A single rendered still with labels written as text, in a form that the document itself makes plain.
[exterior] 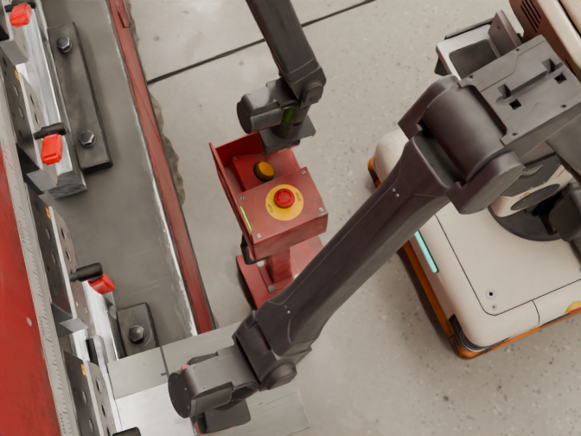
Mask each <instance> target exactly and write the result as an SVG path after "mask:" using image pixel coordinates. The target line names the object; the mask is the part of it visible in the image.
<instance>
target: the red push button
mask: <svg viewBox="0 0 581 436"><path fill-rule="evenodd" d="M273 199H274V202H275V204H276V205H277V206H278V207H279V208H289V207H291V206H292V205H293V203H294V201H295V196H294V194H293V192H292V191H291V190H289V189H279V190H278V191H277V192H276V193H275V195H274V198H273Z"/></svg>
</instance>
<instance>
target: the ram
mask: <svg viewBox="0 0 581 436"><path fill-rule="evenodd" d="M0 103H1V107H2V111H3V118H4V123H5V127H6V131H7V135H8V140H9V143H10V150H11V155H12V159H13V163H14V167H15V172H16V179H17V183H18V187H19V191H20V196H21V199H22V206H23V211H24V215H25V219H26V223H27V228H28V231H29V239H30V243H31V247H32V252H33V255H34V260H35V267H36V271H37V275H38V279H39V284H40V287H41V295H42V299H43V303H44V308H45V312H46V316H47V320H48V328H49V331H50V336H51V340H52V344H53V348H54V355H55V360H56V364H57V368H58V372H59V377H60V380H61V388H62V392H63V396H64V400H65V404H66V409H67V416H68V420H69V424H70V428H71V433H72V436H79V433H78V429H77V425H76V421H75V417H74V412H73V405H72V402H71V397H70V393H69V389H68V385H67V378H66V373H65V369H64V365H63V361H62V357H61V350H60V345H59V342H58V337H57V334H56V329H55V325H54V318H53V314H52V310H51V305H50V302H49V297H48V290H47V287H46V282H45V278H44V274H43V270H42V263H41V258H40V254H39V250H38V246H37V242H36V237H35V230H34V227H33V222H32V219H31V214H30V210H29V203H28V199H27V195H26V190H25V187H24V182H23V179H22V172H21V167H20V163H19V159H18V155H17V151H16V143H15V139H14V135H13V131H12V127H11V123H10V116H9V112H8V107H7V104H6V99H5V95H4V91H3V84H2V80H1V75H0ZM0 436H63V434H62V430H61V422H60V418H59V414H58V409H57V405H56V401H55V397H54V390H53V385H52V381H51V376H50V373H49V368H48V360H47V357H46V352H45V348H44V344H43V340H42V332H41V328H40V324H39V319H38V316H37V311H36V307H35V300H34V295H33V291H32V286H31V283H30V278H29V271H28V267H27V262H26V258H25V254H24V250H23V245H22V238H21V234H20V229H19V226H18V221H17V217H16V210H15V205H14V201H13V197H12V193H11V188H10V181H9V177H8V172H7V168H6V164H5V160H4V155H3V148H2V144H1V139H0Z"/></svg>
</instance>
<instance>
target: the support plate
mask: <svg viewBox="0 0 581 436"><path fill-rule="evenodd" d="M241 322H242V321H241ZM241 322H238V323H236V324H230V325H228V326H225V327H222V328H219V329H216V330H211V331H209V332H205V333H202V334H200V335H197V336H194V337H189V338H186V339H183V340H180V341H177V342H174V343H170V344H166V345H164V346H162V347H163V353H164V356H165V360H166V363H167V367H168V371H169V374H171V373H173V372H176V371H178V370H181V366H183V365H184V364H187V361H188V360H190V359H191V358H192V357H196V356H204V355H208V354H213V353H215V352H216V351H217V349H223V348H226V347H228V346H231V345H233V344H234V342H233V339H232V334H233V333H234V332H235V331H236V329H237V328H238V327H239V325H240V323H241ZM107 368H108V371H109V376H110V379H111V383H112V390H113V393H114V397H115V400H117V399H120V398H123V397H125V396H128V395H131V394H135V393H138V392H141V391H144V390H146V389H149V388H153V387H156V386H159V385H162V384H164V383H167V382H168V377H167V374H166V375H163V376H161V373H165V372H166V371H165V367H164V364H163V358H162V354H161V350H160V348H159V347H158V348H155V349H150V350H147V351H145V352H142V353H138V354H136V355H133V356H128V357H125V358H122V359H119V360H117V361H113V362H109V363H107ZM246 403H247V406H248V408H249V412H250V415H251V420H250V421H249V422H247V423H245V424H244V425H241V426H236V427H233V428H229V429H226V430H223V431H219V432H216V433H210V434H207V435H204V436H286V435H289V434H292V433H297V432H300V431H302V430H305V429H308V428H310V423H309V420H308V417H307V414H306V412H305V408H304V405H303V401H302V398H301V395H300V392H299V389H298V386H297V381H296V378H295V377H294V378H293V379H292V381H291V382H290V383H287V384H285V385H283V386H280V387H277V388H274V389H271V390H268V389H267V390H265V391H262V392H259V391H258V392H257V393H256V394H253V395H252V396H250V397H248V398H247V399H246Z"/></svg>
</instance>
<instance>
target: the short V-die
mask: <svg viewBox="0 0 581 436"><path fill-rule="evenodd" d="M80 348H81V352H82V356H83V360H84V359H87V360H88V361H89V362H92V363H94V364H96V365H98V366H99V368H100V370H101V373H102V375H103V374H106V373H108V374H109V371H108V368H107V363H108V362H109V361H108V357H107V354H106V349H105V343H104V339H103V337H101V336H100V335H97V336H94V337H93V338H91V339H87V340H86V339H83V340H80Z"/></svg>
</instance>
